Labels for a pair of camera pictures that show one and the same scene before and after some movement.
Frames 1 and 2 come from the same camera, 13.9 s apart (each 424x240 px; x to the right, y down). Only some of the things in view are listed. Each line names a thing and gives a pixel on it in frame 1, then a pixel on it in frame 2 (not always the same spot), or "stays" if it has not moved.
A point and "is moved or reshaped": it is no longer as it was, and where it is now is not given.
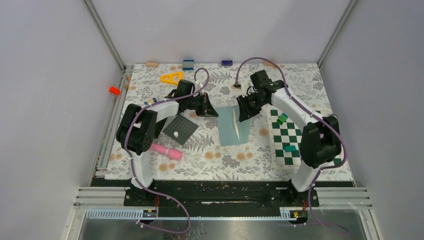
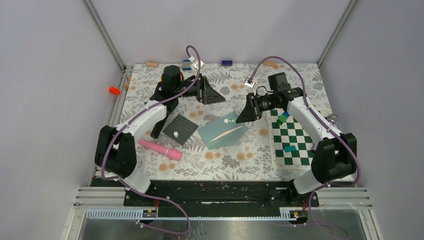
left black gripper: [206, 109] → [205, 93]
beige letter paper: [235, 123] → [226, 132]
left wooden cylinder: [152, 64] stays
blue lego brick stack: [188, 65] stays
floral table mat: [187, 147] stays
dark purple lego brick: [227, 62] stays
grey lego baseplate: [184, 127] stays
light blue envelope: [232, 131] is moved or reshaped
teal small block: [290, 148] stays
